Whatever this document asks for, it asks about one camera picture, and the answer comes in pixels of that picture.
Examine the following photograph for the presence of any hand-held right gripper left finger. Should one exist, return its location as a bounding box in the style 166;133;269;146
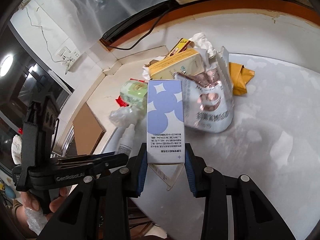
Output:
37;142;150;240

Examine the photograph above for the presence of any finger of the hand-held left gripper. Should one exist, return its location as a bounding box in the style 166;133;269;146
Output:
54;154;129;174
51;151;116;162

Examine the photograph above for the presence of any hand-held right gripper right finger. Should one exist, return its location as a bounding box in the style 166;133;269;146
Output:
184;143;297;240

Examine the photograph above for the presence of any silver and white pouch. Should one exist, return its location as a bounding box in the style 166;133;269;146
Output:
175;46;235;133

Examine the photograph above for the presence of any purple and white carton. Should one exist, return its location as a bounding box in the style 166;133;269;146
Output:
146;79;186;189

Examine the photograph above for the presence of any person's left hand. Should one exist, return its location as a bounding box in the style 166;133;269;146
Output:
21;187;68;215

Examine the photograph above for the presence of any white cloth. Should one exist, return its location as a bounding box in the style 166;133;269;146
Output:
11;134;24;164

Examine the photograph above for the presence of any white spray bottle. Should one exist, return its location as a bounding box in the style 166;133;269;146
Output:
115;124;138;154

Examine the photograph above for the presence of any brown cardboard sheet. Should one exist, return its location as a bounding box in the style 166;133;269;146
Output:
72;104;107;154

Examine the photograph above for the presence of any crumpled clear plastic film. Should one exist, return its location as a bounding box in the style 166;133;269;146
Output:
108;106;145;128

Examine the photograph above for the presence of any dark glass window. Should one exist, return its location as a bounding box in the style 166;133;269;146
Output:
0;22;75;170

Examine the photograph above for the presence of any red wrapper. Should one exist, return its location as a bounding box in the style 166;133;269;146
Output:
115;96;128;108

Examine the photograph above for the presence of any bubble wrap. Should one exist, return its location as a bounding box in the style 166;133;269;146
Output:
24;206;49;233

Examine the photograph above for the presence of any crumpled white paper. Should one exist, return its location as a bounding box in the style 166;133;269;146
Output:
142;59;160;79

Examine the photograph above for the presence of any mustard yellow wrapper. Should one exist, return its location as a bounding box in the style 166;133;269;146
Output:
229;62;255;96

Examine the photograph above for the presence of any yellow cardboard box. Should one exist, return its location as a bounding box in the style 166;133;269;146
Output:
149;49;205;80

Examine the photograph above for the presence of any small brown printed box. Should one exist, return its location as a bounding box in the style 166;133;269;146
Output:
171;38;194;55

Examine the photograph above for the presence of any crumpled white tissue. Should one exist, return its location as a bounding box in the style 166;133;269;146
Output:
189;32;215;55

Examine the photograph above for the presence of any clear plastic sheet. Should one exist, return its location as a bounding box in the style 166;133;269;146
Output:
70;0;225;35

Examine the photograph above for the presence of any white wall socket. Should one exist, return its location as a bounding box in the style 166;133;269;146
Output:
55;45;80;70

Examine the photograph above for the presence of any thin white wire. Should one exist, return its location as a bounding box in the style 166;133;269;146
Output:
25;6;70;74

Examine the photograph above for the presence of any black cable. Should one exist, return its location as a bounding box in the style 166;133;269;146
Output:
107;4;173;50

